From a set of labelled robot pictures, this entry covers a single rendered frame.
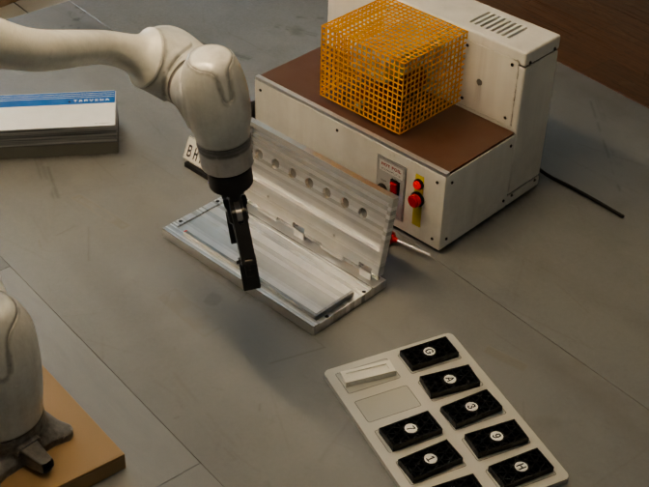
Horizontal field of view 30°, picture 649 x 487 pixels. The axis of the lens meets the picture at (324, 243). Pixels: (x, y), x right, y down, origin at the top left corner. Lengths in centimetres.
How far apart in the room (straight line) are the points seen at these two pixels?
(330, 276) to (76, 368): 53
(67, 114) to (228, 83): 97
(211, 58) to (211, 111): 8
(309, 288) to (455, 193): 36
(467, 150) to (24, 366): 103
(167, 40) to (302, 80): 75
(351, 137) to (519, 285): 47
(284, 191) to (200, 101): 66
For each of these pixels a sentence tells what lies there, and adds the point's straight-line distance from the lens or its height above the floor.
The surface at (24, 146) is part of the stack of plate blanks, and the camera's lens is 284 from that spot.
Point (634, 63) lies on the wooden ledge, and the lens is 333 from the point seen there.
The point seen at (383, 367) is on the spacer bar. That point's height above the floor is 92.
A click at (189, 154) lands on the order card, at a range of 277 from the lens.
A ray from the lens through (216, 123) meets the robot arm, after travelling 191.
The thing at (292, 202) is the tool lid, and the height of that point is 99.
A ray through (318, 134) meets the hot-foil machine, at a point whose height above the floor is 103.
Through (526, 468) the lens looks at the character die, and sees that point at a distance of 208.
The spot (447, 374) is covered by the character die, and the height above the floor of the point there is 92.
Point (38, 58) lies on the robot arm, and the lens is 178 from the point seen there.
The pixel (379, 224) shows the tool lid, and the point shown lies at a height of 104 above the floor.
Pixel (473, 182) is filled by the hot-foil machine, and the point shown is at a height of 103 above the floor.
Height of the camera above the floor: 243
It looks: 37 degrees down
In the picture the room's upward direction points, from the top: 2 degrees clockwise
